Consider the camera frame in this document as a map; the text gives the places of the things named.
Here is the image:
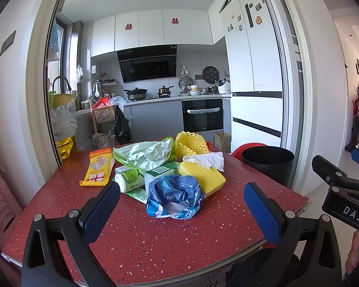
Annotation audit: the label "green hand cream tube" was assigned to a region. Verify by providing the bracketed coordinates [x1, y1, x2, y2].
[115, 168, 145, 193]

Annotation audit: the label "yellow orange snack wrapper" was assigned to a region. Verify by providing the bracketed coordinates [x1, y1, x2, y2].
[79, 148, 115, 187]

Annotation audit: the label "white paper tissue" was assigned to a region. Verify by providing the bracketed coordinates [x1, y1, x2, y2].
[183, 152, 224, 172]

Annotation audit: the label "yellow sponge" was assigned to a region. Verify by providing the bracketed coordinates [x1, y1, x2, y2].
[179, 161, 226, 198]

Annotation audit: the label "green white plastic bag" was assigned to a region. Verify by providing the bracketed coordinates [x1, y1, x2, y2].
[113, 137, 177, 172]

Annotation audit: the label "blue plastic bag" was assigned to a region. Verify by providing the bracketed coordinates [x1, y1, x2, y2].
[146, 174, 205, 220]

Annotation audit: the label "green white carton box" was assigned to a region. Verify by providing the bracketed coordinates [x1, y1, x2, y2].
[115, 162, 180, 204]

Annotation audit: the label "yellow foam fruit net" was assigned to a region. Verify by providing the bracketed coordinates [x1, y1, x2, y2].
[175, 132, 209, 158]

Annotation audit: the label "black trash bin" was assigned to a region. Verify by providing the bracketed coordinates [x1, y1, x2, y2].
[241, 146, 294, 188]

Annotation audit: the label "person's right hand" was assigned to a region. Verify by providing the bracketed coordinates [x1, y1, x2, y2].
[345, 231, 359, 273]

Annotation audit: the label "red plastic stool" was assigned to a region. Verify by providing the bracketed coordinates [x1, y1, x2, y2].
[231, 142, 267, 161]

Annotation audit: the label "gold foil bag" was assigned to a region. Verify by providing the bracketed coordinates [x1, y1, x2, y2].
[56, 135, 78, 161]

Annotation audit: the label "cardboard box on floor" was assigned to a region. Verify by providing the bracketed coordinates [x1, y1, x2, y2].
[214, 132, 231, 153]

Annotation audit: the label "black plastic bag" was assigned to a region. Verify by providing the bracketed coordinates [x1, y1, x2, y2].
[114, 106, 133, 144]

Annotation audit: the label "white refrigerator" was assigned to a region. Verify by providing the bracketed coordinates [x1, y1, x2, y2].
[221, 0, 283, 150]

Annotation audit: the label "clear plastic bag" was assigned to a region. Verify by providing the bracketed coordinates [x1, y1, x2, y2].
[50, 102, 78, 142]

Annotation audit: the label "white rice cooker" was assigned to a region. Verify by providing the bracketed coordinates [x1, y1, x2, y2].
[218, 78, 231, 95]

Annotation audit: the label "black built-in oven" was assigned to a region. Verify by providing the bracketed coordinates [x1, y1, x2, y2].
[181, 99, 224, 133]

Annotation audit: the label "wooden perforated crate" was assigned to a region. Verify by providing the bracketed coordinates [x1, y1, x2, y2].
[90, 106, 115, 133]

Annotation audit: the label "yellow basin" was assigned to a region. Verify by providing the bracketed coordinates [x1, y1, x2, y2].
[50, 93, 76, 109]

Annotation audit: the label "red basket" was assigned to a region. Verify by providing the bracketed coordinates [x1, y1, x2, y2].
[91, 97, 110, 110]

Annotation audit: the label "grey lower cabinets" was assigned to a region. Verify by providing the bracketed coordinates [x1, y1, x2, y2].
[124, 99, 183, 143]

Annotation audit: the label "black sink faucet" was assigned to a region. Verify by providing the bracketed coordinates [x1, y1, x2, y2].
[52, 76, 72, 93]

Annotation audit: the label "black wok on stove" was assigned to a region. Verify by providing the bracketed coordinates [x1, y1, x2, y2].
[124, 88, 148, 101]

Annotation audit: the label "steel pot on stove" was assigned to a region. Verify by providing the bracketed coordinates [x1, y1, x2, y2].
[157, 86, 174, 99]

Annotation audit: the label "black range hood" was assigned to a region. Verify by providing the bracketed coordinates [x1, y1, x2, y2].
[117, 45, 178, 83]

